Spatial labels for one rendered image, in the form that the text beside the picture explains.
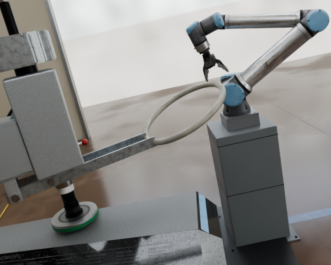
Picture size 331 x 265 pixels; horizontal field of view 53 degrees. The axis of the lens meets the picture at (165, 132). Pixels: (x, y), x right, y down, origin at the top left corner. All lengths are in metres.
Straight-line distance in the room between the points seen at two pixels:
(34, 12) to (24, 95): 4.99
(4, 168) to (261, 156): 1.54
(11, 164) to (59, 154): 0.18
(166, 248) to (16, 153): 0.70
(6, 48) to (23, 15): 5.01
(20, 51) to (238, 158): 1.47
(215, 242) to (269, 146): 1.02
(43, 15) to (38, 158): 4.99
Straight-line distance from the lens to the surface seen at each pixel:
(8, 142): 1.42
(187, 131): 1.48
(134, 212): 1.61
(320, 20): 2.06
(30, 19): 6.35
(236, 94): 2.05
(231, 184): 2.30
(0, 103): 6.70
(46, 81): 1.39
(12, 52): 1.38
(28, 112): 1.39
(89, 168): 1.53
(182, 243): 1.38
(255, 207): 2.43
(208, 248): 1.39
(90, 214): 1.59
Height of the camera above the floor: 1.56
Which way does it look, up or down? 17 degrees down
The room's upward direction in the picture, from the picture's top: 13 degrees counter-clockwise
